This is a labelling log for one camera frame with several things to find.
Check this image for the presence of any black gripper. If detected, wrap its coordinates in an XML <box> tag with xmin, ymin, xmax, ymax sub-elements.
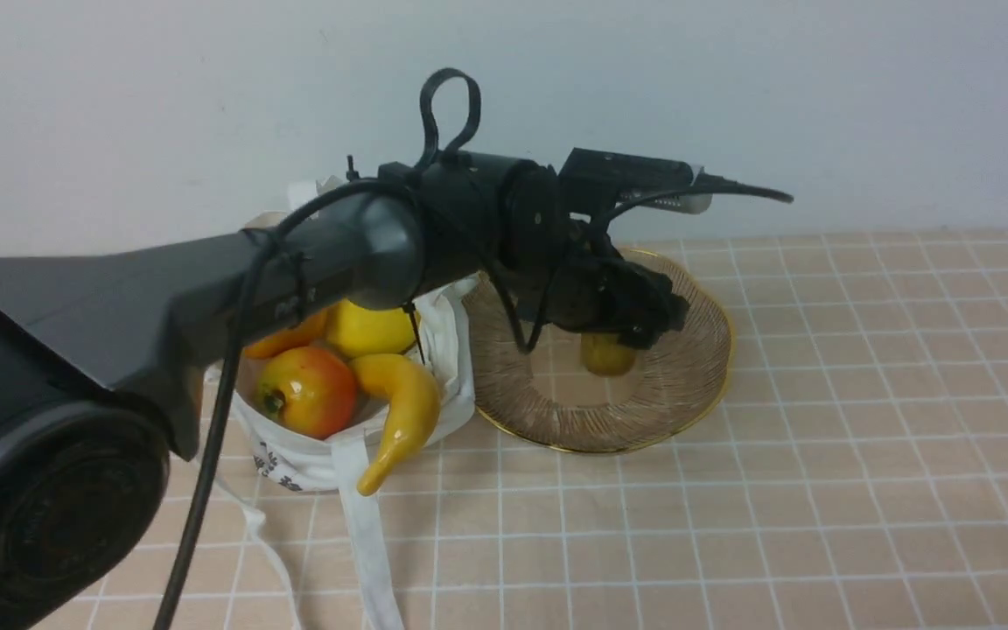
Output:
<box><xmin>517</xmin><ymin>241</ymin><xmax>690</xmax><ymax>350</ymax></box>

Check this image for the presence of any small brown-yellow kiwi fruit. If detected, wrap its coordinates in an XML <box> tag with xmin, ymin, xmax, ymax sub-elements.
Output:
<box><xmin>579</xmin><ymin>333</ymin><xmax>639</xmax><ymax>378</ymax></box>

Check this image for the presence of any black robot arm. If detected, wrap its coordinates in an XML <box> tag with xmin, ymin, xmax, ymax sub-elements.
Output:
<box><xmin>0</xmin><ymin>148</ymin><xmax>688</xmax><ymax>629</ymax></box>

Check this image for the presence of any orange fruit in bag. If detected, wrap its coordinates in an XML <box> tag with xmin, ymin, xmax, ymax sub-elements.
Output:
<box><xmin>243</xmin><ymin>308</ymin><xmax>331</xmax><ymax>361</ymax></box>

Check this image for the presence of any amber ribbed glass plate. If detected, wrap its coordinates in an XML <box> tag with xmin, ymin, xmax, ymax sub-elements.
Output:
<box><xmin>463</xmin><ymin>248</ymin><xmax>736</xmax><ymax>454</ymax></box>

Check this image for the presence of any yellow curved pepper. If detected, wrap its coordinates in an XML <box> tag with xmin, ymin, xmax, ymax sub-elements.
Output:
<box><xmin>348</xmin><ymin>353</ymin><xmax>443</xmax><ymax>497</ymax></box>

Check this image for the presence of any yellow lemon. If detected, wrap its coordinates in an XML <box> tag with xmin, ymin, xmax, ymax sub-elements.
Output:
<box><xmin>324</xmin><ymin>300</ymin><xmax>416</xmax><ymax>359</ymax></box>

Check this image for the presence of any red orange apple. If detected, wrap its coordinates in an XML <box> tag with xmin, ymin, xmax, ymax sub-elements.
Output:
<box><xmin>253</xmin><ymin>346</ymin><xmax>359</xmax><ymax>440</ymax></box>

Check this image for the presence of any beige checkered tablecloth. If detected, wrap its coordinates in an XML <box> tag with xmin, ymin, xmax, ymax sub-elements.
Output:
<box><xmin>0</xmin><ymin>229</ymin><xmax>1008</xmax><ymax>630</ymax></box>

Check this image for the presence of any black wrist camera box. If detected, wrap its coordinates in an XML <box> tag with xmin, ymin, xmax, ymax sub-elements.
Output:
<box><xmin>557</xmin><ymin>147</ymin><xmax>704</xmax><ymax>218</ymax></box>

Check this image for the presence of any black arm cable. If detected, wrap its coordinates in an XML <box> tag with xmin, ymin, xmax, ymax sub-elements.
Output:
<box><xmin>152</xmin><ymin>68</ymin><xmax>794</xmax><ymax>630</ymax></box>

